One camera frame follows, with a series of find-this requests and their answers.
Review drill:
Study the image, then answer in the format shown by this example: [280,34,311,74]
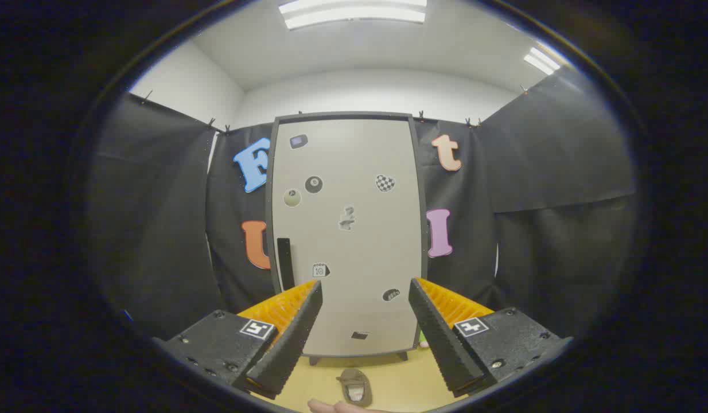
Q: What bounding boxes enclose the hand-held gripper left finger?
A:
[153,280,324,400]

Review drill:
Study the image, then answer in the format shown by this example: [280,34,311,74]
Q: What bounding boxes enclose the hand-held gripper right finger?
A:
[409,278,574,398]

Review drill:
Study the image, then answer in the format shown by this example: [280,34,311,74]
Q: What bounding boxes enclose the brown fuzzy shoe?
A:
[337,368,374,408]

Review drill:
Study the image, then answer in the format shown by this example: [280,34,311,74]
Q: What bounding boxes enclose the grey shoe cabinet door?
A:
[271,118,423,357]

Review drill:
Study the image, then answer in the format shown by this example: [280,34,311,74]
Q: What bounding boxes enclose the grey shoe cabinet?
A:
[264,111,430,366]

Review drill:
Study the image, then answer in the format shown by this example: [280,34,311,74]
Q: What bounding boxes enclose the black backdrop cloth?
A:
[90,66,639,345]

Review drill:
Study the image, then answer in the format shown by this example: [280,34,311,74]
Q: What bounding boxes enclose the small ceiling light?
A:
[523,47,561,76]

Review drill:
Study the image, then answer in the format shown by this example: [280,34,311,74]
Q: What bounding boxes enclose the long ceiling light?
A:
[278,0,428,30]

